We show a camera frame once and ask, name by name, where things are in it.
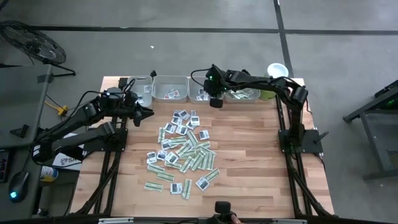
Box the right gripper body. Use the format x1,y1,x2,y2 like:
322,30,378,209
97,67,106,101
204,64,229,109

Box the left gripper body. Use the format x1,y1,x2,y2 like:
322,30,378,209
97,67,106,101
124,91,144,127

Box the light grey plastic bin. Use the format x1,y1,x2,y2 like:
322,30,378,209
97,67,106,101
188,76,225,105
223,76,261,105
125,75,154,113
151,75,189,104

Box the green disinfectant wipes canister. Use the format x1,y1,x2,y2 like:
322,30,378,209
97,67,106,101
260,62,290,101

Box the white printed cardboard box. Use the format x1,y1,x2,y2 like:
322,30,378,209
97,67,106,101
51,133,85,171

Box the white yellow can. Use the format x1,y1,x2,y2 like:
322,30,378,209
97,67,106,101
40,165,59,183

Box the black table edge bar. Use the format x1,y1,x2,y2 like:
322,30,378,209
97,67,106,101
0,214,398,224

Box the grey desk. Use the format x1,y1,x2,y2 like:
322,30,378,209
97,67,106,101
0,63,53,218

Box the black clamp lever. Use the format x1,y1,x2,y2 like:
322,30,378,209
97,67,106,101
313,131,330,144

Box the black floor fan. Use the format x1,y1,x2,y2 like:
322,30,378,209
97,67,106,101
0,19,77,78

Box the black handheld device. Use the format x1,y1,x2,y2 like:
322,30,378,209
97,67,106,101
208,201,237,224

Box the black computer mouse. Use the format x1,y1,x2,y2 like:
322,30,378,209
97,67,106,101
8,170,30,203

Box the dark device with buttons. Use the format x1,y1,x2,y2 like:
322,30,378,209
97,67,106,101
0,149,12,184

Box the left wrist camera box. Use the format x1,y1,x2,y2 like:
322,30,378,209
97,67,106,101
104,86,125,102

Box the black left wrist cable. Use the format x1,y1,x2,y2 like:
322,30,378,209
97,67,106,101
70,77,137,131

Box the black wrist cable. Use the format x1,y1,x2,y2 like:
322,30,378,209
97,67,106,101
70,77,137,131
190,67,215,91

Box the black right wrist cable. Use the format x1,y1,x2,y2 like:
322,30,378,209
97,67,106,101
190,67,215,91

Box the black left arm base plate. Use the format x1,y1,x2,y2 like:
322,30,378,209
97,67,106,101
83,129,128,153

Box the yellow power cord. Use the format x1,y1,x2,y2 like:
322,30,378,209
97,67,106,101
45,100,70,116

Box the black aluminium frame rail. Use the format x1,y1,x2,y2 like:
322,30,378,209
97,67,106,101
104,151,124,216
275,91,304,217
283,91,314,217
93,77,129,216

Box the black aluminium frame brace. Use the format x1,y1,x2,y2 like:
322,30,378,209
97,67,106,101
73,161,121,216
288,163,333,217

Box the grey metal bracket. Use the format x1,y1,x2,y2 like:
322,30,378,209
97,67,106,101
272,218,308,224
98,217,134,224

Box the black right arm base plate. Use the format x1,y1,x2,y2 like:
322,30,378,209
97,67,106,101
278,129,324,154

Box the small black bracket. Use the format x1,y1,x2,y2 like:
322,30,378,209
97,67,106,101
9,124,30,139

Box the grey metal cart frame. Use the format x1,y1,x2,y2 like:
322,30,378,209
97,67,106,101
343,79,398,182

